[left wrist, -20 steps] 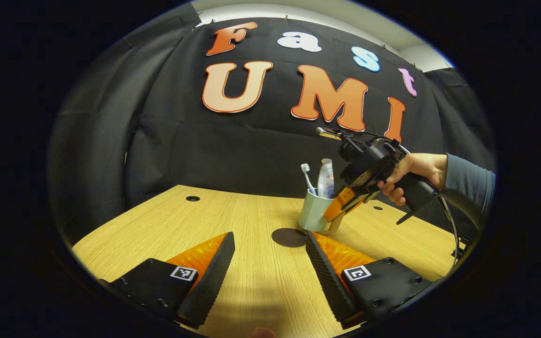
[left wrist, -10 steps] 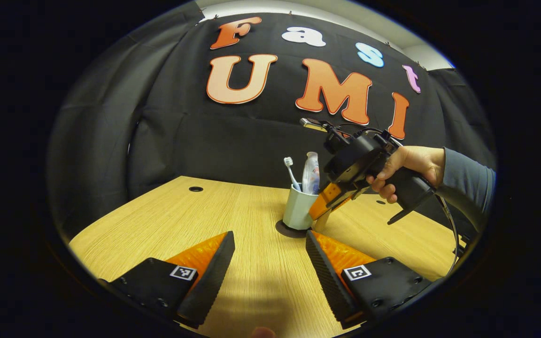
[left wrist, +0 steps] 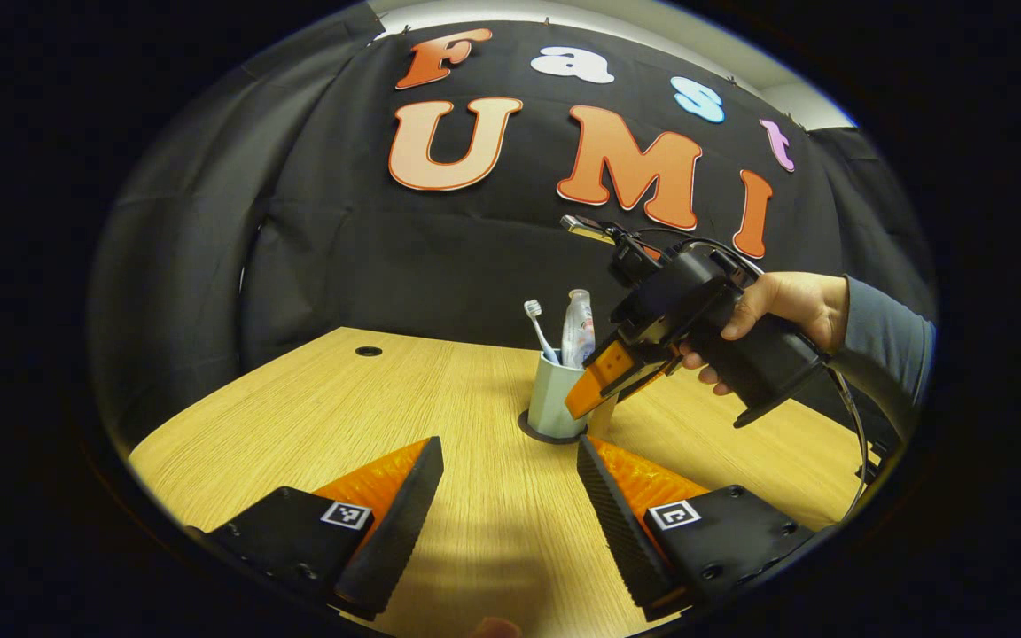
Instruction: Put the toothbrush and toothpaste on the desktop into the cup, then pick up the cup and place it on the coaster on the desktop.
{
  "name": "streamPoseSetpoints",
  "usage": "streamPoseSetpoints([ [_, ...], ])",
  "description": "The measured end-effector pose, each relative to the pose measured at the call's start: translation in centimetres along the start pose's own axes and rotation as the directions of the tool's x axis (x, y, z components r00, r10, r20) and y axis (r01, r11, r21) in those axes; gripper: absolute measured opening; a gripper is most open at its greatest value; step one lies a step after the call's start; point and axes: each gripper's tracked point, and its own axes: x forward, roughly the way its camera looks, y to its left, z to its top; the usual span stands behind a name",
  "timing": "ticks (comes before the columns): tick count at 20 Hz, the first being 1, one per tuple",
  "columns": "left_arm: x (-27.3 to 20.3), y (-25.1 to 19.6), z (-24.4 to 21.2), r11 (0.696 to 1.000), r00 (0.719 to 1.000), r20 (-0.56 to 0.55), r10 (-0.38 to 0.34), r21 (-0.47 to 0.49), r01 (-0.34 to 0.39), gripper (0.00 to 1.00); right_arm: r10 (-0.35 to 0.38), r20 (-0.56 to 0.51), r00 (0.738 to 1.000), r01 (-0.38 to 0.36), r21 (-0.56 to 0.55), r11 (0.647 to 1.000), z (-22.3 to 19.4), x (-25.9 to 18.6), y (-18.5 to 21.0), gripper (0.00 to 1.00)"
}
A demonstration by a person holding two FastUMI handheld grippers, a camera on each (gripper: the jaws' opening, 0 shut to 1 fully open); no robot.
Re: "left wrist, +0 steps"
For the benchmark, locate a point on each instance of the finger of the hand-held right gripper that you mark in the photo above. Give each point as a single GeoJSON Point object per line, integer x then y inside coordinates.
{"type": "Point", "coordinates": [599, 379]}
{"type": "Point", "coordinates": [648, 379]}

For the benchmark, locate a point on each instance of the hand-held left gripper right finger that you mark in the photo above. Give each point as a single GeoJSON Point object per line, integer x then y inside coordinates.
{"type": "Point", "coordinates": [621, 523]}

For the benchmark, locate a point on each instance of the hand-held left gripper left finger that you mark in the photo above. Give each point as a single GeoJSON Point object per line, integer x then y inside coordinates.
{"type": "Point", "coordinates": [395, 523]}

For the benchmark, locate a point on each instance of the light blue cup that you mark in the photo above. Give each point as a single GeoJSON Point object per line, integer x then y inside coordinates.
{"type": "Point", "coordinates": [553, 399]}

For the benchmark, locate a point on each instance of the white toothpaste tube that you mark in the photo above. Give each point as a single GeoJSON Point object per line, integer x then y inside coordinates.
{"type": "Point", "coordinates": [578, 328]}

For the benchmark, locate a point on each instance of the dark round coaster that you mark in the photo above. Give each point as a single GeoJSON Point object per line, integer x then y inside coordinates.
{"type": "Point", "coordinates": [550, 438]}

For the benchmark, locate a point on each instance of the white toothbrush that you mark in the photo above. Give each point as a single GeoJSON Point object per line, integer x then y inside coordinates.
{"type": "Point", "coordinates": [539, 326]}

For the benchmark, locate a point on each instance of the wooden desktop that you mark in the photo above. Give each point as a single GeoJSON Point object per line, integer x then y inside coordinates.
{"type": "Point", "coordinates": [298, 416]}

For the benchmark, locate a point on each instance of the black backdrop cloth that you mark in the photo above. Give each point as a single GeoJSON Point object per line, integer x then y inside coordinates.
{"type": "Point", "coordinates": [386, 266]}

